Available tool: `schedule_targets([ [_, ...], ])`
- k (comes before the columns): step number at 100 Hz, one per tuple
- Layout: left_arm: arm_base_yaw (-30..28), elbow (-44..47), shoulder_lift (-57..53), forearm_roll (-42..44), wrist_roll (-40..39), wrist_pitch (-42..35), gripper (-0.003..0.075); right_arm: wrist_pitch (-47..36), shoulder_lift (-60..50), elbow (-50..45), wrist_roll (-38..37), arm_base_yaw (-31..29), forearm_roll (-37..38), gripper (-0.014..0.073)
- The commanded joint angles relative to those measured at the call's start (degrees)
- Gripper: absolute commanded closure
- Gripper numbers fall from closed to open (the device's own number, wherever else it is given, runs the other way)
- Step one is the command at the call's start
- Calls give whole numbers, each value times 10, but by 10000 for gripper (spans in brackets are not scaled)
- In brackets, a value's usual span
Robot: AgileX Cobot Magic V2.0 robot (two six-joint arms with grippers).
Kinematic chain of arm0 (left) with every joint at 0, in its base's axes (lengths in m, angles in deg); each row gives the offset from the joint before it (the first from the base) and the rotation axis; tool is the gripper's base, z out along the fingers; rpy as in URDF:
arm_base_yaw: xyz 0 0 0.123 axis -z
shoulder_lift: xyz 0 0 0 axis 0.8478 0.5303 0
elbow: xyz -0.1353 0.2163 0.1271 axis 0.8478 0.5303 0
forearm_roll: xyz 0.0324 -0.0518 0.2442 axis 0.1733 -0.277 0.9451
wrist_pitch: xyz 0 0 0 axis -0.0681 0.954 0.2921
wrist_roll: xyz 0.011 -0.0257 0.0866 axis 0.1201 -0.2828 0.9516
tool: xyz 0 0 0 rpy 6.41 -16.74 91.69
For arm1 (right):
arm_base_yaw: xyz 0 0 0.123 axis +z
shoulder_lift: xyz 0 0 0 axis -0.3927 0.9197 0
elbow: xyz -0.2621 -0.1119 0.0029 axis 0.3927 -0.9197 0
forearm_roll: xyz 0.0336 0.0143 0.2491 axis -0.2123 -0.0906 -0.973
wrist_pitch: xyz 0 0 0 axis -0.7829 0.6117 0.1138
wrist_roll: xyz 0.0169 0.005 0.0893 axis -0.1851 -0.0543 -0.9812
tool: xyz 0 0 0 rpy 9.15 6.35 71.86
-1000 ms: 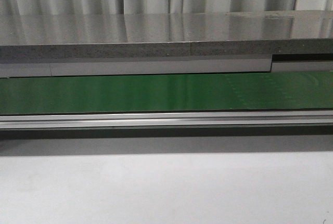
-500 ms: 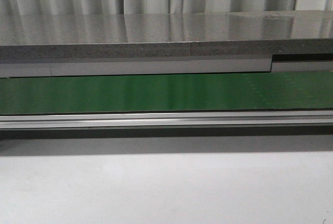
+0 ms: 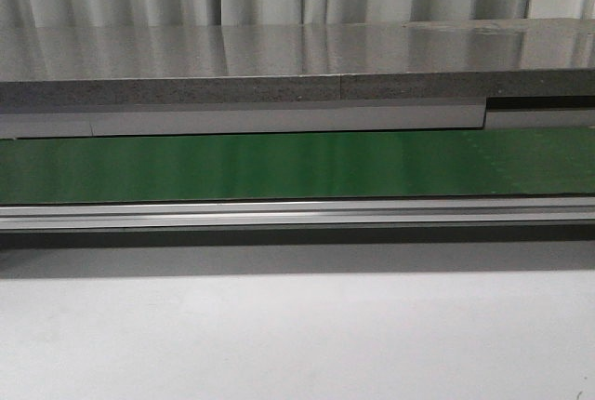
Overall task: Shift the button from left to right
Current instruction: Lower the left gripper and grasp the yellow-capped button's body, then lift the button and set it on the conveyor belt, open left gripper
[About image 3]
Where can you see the dark granite counter slab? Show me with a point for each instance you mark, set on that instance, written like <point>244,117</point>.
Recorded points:
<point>83,68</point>

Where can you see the green conveyor belt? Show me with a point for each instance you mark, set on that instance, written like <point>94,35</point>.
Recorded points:
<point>383,164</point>

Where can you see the grey panel under counter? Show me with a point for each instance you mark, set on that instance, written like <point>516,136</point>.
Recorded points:
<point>297,116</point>

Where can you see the aluminium conveyor front rail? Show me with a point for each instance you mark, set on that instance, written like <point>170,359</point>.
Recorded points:
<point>303,213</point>

